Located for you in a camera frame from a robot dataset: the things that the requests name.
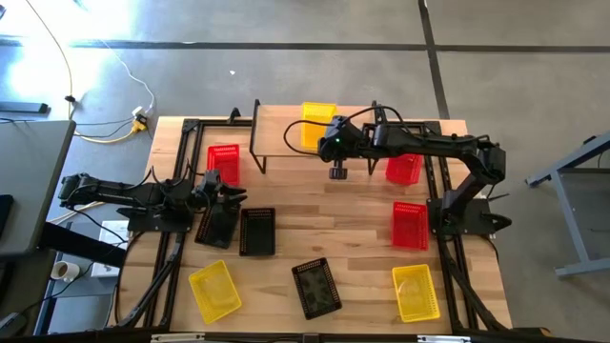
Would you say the white floor cable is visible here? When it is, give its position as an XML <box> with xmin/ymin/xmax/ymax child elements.
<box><xmin>97</xmin><ymin>37</ymin><xmax>157</xmax><ymax>111</ymax></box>

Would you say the yellow plastic mesh basket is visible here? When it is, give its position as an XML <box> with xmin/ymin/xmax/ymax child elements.
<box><xmin>299</xmin><ymin>101</ymin><xmax>338</xmax><ymax>152</ymax></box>
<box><xmin>391</xmin><ymin>264</ymin><xmax>441</xmax><ymax>324</ymax></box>
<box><xmin>188</xmin><ymin>259</ymin><xmax>243</xmax><ymax>325</ymax></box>

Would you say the silver metal bracket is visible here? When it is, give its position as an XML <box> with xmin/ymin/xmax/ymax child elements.
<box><xmin>151</xmin><ymin>333</ymin><xmax>206</xmax><ymax>343</ymax></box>
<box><xmin>417</xmin><ymin>334</ymin><xmax>473</xmax><ymax>343</ymax></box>

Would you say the grey metal frame table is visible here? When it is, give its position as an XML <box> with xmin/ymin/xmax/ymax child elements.
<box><xmin>525</xmin><ymin>131</ymin><xmax>610</xmax><ymax>278</ymax></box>

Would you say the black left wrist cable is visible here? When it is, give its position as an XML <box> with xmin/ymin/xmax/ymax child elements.
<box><xmin>121</xmin><ymin>164</ymin><xmax>209</xmax><ymax>192</ymax></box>

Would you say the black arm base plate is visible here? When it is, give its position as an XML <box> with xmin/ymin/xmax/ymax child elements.
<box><xmin>116</xmin><ymin>204</ymin><xmax>194</xmax><ymax>234</ymax></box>
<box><xmin>426</xmin><ymin>197</ymin><xmax>514</xmax><ymax>237</ymax></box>

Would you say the black aluminium rig frame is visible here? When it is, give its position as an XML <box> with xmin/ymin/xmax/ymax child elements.
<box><xmin>0</xmin><ymin>107</ymin><xmax>610</xmax><ymax>343</ymax></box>

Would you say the thin yellow floor cable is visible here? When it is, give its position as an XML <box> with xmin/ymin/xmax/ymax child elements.
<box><xmin>24</xmin><ymin>0</ymin><xmax>75</xmax><ymax>120</ymax></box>

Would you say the yellow and white cable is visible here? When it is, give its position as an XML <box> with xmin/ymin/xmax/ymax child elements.
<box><xmin>47</xmin><ymin>199</ymin><xmax>105</xmax><ymax>225</ymax></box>

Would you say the red plastic mesh basket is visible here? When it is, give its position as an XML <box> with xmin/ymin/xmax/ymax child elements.
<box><xmin>206</xmin><ymin>144</ymin><xmax>241</xmax><ymax>187</ymax></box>
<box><xmin>391</xmin><ymin>201</ymin><xmax>430</xmax><ymax>252</ymax></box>
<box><xmin>384</xmin><ymin>152</ymin><xmax>424</xmax><ymax>186</ymax></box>

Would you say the black floor bar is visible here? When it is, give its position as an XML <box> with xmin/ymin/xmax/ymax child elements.
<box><xmin>0</xmin><ymin>100</ymin><xmax>51</xmax><ymax>114</ymax></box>

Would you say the wooden shelf with black legs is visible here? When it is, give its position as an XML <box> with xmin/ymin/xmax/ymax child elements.
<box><xmin>249</xmin><ymin>98</ymin><xmax>382</xmax><ymax>176</ymax></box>

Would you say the black desk beam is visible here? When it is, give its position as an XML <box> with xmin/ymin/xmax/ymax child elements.
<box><xmin>37</xmin><ymin>221</ymin><xmax>128</xmax><ymax>269</ymax></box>

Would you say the black device on desk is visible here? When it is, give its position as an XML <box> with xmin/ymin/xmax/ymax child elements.
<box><xmin>0</xmin><ymin>193</ymin><xmax>14</xmax><ymax>239</ymax></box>

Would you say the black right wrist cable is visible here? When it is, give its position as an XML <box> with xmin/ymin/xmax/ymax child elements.
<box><xmin>283</xmin><ymin>104</ymin><xmax>406</xmax><ymax>158</ymax></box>

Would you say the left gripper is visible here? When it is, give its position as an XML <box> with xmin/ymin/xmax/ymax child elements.
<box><xmin>193</xmin><ymin>183</ymin><xmax>248</xmax><ymax>209</ymax></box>

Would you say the black plastic mesh basket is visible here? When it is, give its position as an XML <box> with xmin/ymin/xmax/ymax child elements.
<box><xmin>238</xmin><ymin>207</ymin><xmax>277</xmax><ymax>257</ymax></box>
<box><xmin>193</xmin><ymin>197</ymin><xmax>242</xmax><ymax>250</ymax></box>
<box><xmin>291</xmin><ymin>257</ymin><xmax>343</xmax><ymax>321</ymax></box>

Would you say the white paper box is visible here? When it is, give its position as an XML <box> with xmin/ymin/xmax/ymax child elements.
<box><xmin>90</xmin><ymin>218</ymin><xmax>131</xmax><ymax>279</ymax></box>

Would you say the grey desk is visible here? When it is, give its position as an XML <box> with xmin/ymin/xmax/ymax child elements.
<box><xmin>0</xmin><ymin>118</ymin><xmax>77</xmax><ymax>261</ymax></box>

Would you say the thick yellow floor cable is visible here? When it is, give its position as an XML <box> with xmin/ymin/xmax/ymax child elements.
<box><xmin>73</xmin><ymin>127</ymin><xmax>144</xmax><ymax>145</ymax></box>

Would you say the white cup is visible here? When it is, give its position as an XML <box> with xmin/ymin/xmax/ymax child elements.
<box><xmin>50</xmin><ymin>260</ymin><xmax>81</xmax><ymax>283</ymax></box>

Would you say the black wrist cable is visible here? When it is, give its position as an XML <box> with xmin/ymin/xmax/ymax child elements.
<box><xmin>121</xmin><ymin>164</ymin><xmax>209</xmax><ymax>192</ymax></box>
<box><xmin>283</xmin><ymin>104</ymin><xmax>406</xmax><ymax>158</ymax></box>

